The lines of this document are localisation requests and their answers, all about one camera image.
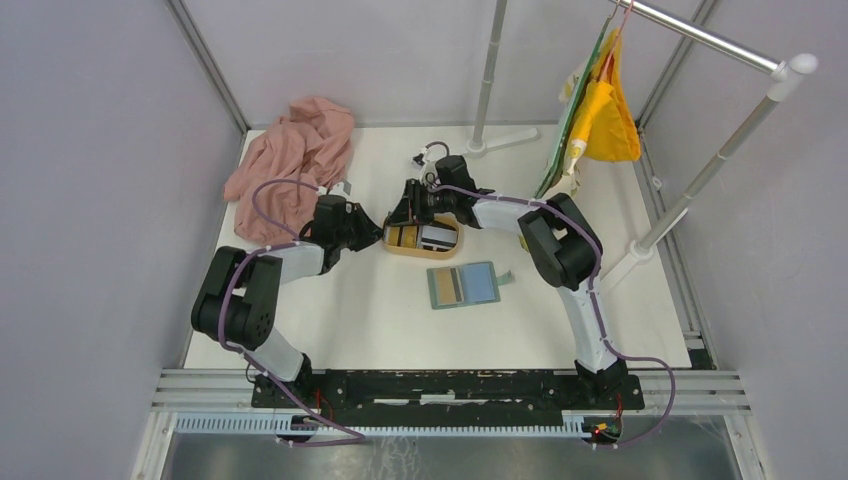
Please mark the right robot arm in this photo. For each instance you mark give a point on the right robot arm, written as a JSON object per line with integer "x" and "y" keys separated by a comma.
{"x": 565, "y": 251}

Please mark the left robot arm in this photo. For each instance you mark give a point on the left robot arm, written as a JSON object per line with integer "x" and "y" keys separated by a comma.
{"x": 237, "y": 302}

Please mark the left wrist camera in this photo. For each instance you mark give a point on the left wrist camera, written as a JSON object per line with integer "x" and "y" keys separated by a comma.
{"x": 342, "y": 188}

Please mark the aluminium frame rails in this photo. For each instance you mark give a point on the aluminium frame rails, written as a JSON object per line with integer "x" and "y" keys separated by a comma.
{"x": 233, "y": 401}

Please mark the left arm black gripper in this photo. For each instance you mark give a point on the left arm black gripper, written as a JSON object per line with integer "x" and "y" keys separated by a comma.
{"x": 371, "y": 231}

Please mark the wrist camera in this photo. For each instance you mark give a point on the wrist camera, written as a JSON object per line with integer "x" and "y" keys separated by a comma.
{"x": 342, "y": 188}
{"x": 423, "y": 164}

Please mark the pink crumpled cloth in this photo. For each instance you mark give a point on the pink crumpled cloth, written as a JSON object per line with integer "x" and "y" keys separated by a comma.
{"x": 274, "y": 185}

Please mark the cartoon print hanging garment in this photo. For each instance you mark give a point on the cartoon print hanging garment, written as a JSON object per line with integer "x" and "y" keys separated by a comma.
{"x": 560, "y": 163}

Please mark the white clothes rack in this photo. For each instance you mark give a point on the white clothes rack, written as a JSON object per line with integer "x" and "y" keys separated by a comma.
{"x": 749, "y": 239}

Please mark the white striped card in tray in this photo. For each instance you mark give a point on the white striped card in tray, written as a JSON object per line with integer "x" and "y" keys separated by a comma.
{"x": 437, "y": 239}

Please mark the yellow hanging garment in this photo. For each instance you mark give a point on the yellow hanging garment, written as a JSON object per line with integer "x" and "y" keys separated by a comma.
{"x": 603, "y": 128}

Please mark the yellow credit card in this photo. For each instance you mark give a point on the yellow credit card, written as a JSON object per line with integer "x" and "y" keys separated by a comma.
{"x": 448, "y": 286}

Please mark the pink clothes hanger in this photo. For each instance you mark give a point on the pink clothes hanger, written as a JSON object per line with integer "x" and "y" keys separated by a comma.
{"x": 619, "y": 26}

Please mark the yellow oval card tray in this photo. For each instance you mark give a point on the yellow oval card tray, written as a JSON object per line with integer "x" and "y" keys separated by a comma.
{"x": 403, "y": 240}

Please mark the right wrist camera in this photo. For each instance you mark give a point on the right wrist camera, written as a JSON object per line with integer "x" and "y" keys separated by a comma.
{"x": 423, "y": 164}

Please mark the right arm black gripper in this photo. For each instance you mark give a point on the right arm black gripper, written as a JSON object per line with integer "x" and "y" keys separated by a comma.
{"x": 409, "y": 209}

